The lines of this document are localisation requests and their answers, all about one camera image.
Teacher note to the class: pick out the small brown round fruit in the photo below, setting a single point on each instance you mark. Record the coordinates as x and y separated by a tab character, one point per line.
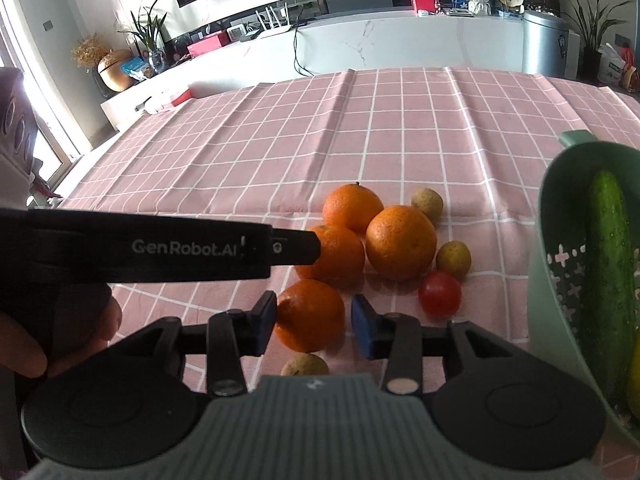
454	258
428	203
305	365

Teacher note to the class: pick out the pink checked tablecloth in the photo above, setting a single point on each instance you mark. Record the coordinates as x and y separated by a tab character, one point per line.
250	160

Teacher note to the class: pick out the white plastic bag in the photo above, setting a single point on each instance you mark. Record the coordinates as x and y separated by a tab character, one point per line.
611	67

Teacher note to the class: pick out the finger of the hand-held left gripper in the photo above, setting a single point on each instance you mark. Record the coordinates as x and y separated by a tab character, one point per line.
297	246

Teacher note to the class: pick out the red tomato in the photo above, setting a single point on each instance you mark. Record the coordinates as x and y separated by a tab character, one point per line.
440	294

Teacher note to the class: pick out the pink flat box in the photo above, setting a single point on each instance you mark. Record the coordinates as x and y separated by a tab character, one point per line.
206	44

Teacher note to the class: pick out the silver trash can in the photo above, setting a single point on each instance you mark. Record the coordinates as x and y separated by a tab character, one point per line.
545	45

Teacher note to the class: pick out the orange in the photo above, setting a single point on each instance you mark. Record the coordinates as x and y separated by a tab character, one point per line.
312	316
401	242
352	208
340	260

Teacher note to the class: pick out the small white device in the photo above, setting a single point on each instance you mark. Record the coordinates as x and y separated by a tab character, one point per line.
236	32

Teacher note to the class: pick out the dried flower bunch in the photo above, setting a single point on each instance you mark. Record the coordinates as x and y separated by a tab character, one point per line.
89	51

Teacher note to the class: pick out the white router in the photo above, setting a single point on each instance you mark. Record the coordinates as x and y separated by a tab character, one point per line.
276	22

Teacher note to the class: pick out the gold round vase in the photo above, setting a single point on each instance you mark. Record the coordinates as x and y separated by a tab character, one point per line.
116	71

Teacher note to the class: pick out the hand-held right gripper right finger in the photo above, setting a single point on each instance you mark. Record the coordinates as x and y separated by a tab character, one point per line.
364	330

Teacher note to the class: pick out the person's left hand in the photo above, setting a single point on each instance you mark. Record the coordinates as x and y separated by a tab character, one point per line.
25	350

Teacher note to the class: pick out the plant in glass vase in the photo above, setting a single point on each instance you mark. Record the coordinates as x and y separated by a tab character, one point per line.
150	35

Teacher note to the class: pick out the white marble television cabinet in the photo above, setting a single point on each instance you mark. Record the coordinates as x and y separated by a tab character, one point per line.
400	40

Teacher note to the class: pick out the blue tissue pack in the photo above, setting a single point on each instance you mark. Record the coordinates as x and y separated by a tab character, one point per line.
135	67

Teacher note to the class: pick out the potted long-leaf plant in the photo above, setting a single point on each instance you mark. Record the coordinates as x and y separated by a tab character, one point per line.
590	35

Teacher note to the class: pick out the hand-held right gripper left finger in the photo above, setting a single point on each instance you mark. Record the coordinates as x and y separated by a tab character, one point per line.
264	320

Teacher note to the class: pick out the green colander bowl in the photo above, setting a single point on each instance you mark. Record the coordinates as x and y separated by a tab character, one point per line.
544	260

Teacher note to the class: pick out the green cucumber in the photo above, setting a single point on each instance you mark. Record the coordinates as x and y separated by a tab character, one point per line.
607	260

